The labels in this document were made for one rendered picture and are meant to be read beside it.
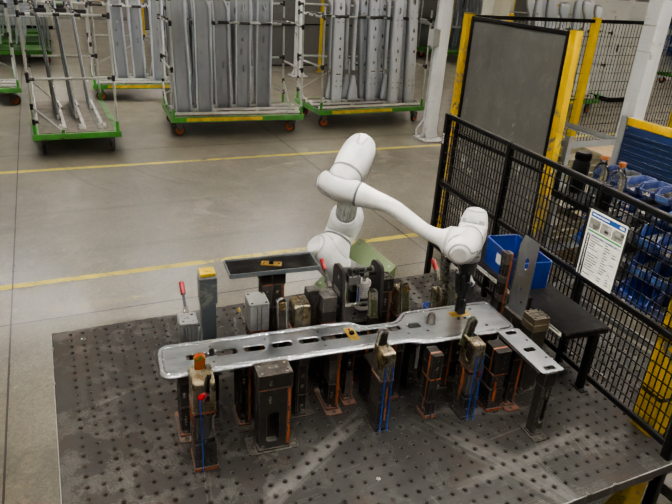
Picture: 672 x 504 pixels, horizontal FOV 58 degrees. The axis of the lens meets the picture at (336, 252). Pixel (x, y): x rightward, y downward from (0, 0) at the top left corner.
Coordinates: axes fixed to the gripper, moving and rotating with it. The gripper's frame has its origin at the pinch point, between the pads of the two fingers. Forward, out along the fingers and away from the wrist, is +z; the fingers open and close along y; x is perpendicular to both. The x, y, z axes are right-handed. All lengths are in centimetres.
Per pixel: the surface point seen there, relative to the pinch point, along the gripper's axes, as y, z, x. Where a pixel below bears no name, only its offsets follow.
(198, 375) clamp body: 19, 0, -107
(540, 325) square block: 17.0, 3.5, 26.8
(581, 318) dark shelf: 16, 4, 47
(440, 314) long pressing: -4.9, 6.5, -5.6
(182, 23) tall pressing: -701, -38, -23
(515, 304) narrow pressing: 0.2, 3.4, 26.6
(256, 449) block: 19, 35, -88
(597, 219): 4, -34, 55
